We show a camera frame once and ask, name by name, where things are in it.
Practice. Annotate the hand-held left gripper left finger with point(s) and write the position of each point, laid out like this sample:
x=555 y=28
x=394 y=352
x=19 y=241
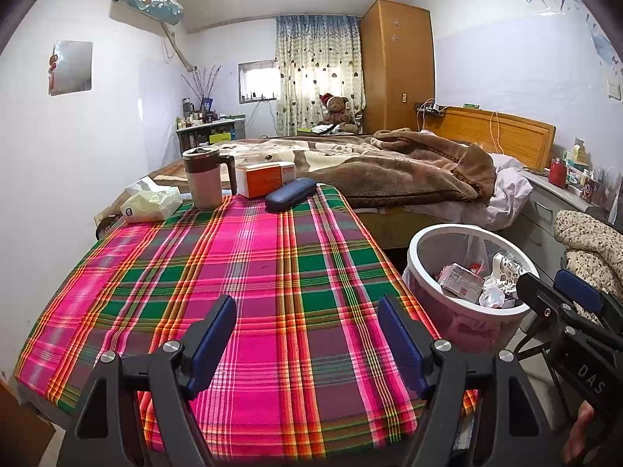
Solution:
x=214 y=345

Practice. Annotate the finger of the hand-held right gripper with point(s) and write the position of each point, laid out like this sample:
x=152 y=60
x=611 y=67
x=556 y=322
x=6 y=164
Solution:
x=535 y=289
x=577 y=284

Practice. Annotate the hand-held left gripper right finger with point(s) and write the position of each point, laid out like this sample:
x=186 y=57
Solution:
x=404 y=345

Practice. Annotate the crushed printed paper cup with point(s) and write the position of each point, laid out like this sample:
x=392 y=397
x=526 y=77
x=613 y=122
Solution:
x=506 y=267

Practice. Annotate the white round waste bin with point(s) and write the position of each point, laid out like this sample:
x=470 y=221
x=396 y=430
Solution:
x=452 y=321

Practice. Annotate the small pink box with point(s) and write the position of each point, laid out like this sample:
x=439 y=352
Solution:
x=460 y=282

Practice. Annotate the person's right hand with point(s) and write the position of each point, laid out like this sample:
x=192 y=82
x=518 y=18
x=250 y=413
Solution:
x=581 y=433

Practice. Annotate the floral quilt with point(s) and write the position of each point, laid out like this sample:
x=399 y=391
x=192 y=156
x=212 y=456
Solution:
x=589 y=238

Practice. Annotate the grey nightstand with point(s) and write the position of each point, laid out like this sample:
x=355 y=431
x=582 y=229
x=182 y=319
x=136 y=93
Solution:
x=540 y=219

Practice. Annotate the toiletries on nightstand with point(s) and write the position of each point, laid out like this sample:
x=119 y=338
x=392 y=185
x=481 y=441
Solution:
x=589 y=187

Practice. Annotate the plaid tablecloth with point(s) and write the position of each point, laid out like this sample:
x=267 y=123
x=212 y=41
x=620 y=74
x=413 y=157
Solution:
x=292 y=277

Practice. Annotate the pale pink sheet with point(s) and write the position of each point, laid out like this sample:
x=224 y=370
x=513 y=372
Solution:
x=506 y=189

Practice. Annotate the red bottle on nightstand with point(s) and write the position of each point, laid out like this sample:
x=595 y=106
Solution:
x=558 y=174

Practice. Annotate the soft tissue pack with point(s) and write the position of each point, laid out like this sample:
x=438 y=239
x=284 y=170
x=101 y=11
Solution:
x=151 y=204

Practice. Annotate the wooden bed headboard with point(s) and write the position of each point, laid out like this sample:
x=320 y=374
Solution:
x=511 y=136

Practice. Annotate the brown pink lidded mug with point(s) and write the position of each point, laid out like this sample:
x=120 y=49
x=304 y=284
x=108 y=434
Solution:
x=204 y=185

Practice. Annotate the dark blue glasses case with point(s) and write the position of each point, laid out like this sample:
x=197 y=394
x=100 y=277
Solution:
x=289 y=194

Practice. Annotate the orange white box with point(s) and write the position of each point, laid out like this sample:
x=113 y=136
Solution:
x=260 y=180

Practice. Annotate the brown fleece blanket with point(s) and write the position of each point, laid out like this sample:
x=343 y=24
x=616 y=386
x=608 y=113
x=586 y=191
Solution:
x=404 y=170

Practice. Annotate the beige patterned bedspread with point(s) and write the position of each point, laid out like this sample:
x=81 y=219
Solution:
x=272 y=148

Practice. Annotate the power strip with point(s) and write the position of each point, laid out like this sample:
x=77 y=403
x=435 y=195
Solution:
x=430 y=108

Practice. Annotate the wooden cabinet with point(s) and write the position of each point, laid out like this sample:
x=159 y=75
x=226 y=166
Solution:
x=19 y=428

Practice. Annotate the cluttered side desk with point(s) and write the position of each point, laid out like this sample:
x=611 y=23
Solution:
x=209 y=134

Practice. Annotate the bottles on side desk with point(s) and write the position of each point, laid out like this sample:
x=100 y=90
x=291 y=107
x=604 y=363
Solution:
x=194 y=116

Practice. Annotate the brown teddy bear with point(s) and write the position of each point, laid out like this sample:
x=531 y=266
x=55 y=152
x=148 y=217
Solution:
x=337 y=109

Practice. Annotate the wooden wardrobe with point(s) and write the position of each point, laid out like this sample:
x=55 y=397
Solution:
x=394 y=68

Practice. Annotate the vase of purple branches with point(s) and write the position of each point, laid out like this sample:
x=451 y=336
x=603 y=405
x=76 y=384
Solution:
x=204 y=82

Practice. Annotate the small window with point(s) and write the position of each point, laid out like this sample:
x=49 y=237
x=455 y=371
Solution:
x=258 y=80

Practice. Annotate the patterned curtain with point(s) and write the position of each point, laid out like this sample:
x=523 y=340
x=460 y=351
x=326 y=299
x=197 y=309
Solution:
x=316 y=73

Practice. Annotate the wrapped air conditioner pipe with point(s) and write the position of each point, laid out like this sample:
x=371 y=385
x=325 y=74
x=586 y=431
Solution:
x=177 y=51

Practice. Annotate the red hanging ornament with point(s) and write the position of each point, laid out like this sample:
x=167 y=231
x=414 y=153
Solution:
x=53 y=65

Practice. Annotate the white wall switch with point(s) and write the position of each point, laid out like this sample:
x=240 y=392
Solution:
x=614 y=89

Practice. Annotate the wall mirror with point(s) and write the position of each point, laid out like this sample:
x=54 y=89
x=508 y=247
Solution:
x=73 y=68

